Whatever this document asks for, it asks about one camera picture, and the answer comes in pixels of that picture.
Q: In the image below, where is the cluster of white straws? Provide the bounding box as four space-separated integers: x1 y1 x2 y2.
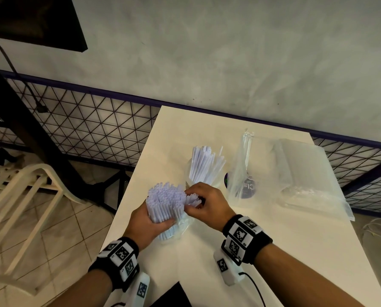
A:
189 145 227 186

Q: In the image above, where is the thin white cable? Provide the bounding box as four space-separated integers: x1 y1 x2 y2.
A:
361 216 381 242

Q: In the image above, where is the clear plastic bag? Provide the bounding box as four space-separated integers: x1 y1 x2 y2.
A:
158 214 196 243

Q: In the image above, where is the person's left hand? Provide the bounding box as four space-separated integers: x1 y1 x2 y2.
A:
122 200 177 252

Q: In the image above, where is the black marker wristband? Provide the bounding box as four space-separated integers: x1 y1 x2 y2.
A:
88 236 141 293
221 214 274 266

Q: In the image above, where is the purple framed wire mesh fence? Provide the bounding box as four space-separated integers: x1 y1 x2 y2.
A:
0 70 381 218

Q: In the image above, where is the clear plastic cup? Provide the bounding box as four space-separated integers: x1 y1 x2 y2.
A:
185 156 228 192

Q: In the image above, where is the person's right forearm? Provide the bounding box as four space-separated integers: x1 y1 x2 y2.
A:
254 243 367 307

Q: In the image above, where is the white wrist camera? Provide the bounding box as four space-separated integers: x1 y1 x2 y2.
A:
213 251 246 287
104 272 151 307

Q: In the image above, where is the bundle of white straws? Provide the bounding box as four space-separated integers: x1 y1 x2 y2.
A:
145 182 204 242

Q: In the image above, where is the dark wooden post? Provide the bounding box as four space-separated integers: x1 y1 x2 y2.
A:
0 54 133 215

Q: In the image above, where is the clear acrylic sign stand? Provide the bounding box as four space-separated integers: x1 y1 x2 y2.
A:
225 128 263 208

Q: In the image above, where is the pack of straws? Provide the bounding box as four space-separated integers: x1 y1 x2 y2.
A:
273 139 356 222

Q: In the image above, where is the person's right hand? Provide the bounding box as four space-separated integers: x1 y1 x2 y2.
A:
184 182 237 233

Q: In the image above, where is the black flat object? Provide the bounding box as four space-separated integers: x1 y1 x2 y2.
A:
149 282 193 307

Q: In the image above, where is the black wall television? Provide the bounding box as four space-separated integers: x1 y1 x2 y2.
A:
0 0 88 52

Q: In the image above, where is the black television cable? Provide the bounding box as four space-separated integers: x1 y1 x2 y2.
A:
0 36 49 114

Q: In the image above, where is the white plastic chair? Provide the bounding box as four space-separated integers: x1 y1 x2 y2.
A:
0 162 87 296

